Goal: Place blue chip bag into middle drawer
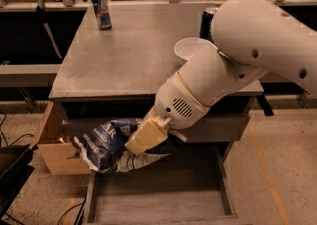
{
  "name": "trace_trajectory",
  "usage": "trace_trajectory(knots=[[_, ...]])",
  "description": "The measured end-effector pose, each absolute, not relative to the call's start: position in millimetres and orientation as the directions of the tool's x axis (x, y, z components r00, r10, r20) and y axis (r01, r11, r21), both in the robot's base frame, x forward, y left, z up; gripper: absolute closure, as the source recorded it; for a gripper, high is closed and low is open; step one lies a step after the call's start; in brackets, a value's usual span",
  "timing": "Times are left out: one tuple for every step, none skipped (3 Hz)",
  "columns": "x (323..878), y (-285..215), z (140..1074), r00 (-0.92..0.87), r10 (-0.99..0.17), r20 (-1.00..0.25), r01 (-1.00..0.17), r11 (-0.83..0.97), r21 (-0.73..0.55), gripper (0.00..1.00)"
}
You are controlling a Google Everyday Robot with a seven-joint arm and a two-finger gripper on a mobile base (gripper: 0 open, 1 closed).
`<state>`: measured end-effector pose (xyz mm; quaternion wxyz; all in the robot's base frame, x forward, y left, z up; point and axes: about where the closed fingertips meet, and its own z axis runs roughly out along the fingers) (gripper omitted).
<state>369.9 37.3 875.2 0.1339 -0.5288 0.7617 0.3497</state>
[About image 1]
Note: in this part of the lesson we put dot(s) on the grey middle drawer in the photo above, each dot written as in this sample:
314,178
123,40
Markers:
214,128

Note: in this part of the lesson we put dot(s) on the white ceramic bowl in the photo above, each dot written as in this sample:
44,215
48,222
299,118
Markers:
195,49

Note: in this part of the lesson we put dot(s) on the grey open bottom drawer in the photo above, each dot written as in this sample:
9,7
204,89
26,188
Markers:
186,188

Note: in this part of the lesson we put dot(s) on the blue pepsi can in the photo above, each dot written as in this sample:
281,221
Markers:
205,27

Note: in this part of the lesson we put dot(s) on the black equipment case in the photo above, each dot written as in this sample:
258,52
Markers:
14,172

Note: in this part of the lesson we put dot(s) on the blue silver energy drink can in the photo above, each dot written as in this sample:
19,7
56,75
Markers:
102,14

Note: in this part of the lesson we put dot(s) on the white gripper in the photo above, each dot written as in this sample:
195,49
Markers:
175,100

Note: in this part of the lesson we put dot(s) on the grey wooden drawer cabinet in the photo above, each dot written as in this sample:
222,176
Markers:
116,73

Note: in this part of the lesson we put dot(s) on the blue chip bag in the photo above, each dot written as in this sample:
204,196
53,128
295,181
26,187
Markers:
103,147

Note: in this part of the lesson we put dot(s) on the light wooden box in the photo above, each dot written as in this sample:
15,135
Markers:
58,152

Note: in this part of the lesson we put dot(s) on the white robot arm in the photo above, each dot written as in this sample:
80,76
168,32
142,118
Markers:
250,38

